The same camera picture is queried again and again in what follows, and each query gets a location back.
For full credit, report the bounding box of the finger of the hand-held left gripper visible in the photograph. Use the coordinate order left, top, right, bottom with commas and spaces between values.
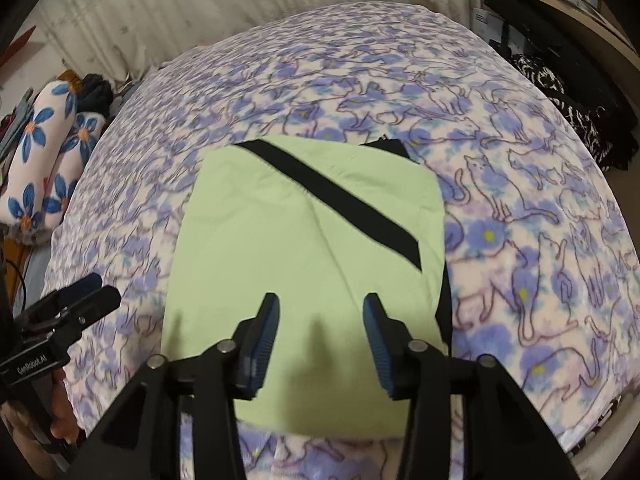
15, 272, 104, 329
30, 285, 123, 334

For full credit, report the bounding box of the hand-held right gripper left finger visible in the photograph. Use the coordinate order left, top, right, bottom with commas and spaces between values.
67, 291, 282, 480

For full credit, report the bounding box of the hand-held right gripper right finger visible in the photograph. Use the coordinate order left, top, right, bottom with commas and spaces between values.
362, 291, 581, 480

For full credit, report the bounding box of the green and black hooded jacket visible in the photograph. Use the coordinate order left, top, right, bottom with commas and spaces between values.
160, 135, 454, 442

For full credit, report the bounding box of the grey clothes pile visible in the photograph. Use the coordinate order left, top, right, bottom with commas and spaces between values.
0, 87, 37, 157

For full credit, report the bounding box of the dark clothes pile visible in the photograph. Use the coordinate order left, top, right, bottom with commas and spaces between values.
77, 73, 115, 114

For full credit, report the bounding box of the person's left hand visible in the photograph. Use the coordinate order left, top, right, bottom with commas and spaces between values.
47, 367, 89, 449

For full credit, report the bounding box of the grey blue sheet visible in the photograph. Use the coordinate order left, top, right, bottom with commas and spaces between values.
20, 247, 57, 294

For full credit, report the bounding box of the small rolled floral quilt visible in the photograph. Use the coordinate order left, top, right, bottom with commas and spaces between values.
42, 110, 107, 227

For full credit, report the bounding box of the large rolled floral quilt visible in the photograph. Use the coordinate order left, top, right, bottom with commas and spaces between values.
0, 80, 82, 227

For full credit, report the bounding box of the purple cat print blanket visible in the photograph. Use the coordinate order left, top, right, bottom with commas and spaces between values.
40, 2, 640, 480

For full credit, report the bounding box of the white mattress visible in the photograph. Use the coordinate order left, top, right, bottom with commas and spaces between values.
565, 395, 627, 467

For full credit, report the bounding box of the black white patterned cloth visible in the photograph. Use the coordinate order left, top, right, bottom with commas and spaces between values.
509, 52, 640, 172

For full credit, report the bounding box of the white patterned curtain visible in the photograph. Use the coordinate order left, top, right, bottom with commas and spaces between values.
25, 0, 477, 77

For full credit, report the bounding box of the white cardboard box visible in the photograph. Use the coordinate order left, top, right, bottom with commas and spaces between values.
472, 7, 512, 57

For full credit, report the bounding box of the wooden shelf unit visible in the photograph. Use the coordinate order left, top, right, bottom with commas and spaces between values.
477, 0, 640, 92

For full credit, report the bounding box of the orange wooden bed frame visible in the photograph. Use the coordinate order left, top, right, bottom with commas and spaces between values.
0, 237, 32, 287

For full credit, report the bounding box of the red wall shelf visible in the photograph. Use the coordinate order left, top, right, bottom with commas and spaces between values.
0, 25, 37, 69

